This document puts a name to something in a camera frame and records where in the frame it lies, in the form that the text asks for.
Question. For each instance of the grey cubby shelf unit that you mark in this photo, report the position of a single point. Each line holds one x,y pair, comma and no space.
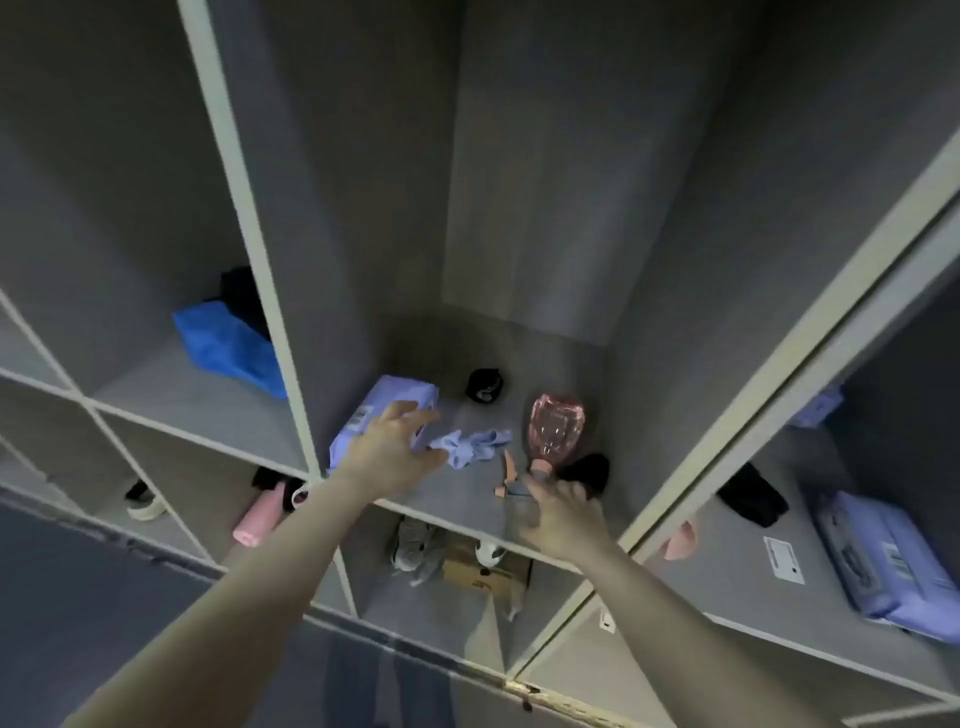
525,187

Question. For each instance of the white paper label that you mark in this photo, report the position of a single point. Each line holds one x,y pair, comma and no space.
784,560

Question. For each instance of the blue plastic bag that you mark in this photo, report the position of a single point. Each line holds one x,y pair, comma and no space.
225,345

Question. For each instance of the grey white sneaker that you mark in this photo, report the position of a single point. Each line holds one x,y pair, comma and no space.
411,544

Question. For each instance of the person's right forearm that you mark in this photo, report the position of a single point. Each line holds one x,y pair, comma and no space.
675,645

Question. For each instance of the pink spray bottle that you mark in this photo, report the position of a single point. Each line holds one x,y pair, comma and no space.
555,427

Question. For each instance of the person's left hand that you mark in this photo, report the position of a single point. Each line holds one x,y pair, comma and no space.
386,454

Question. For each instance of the black and white sandal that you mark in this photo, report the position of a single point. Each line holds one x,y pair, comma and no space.
142,504

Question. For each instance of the pink tumbler bottle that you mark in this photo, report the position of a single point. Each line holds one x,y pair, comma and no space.
259,517

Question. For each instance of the brown cardboard box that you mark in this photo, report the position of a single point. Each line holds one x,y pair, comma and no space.
480,579

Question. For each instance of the person's left forearm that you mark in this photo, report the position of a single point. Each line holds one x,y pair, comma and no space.
247,615

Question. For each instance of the light blue crumpled cloth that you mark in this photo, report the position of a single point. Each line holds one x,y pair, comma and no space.
476,444

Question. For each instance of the person's right hand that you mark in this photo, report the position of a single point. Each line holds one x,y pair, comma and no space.
570,521

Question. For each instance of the small white tag sticker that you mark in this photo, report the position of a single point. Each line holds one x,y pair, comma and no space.
606,619

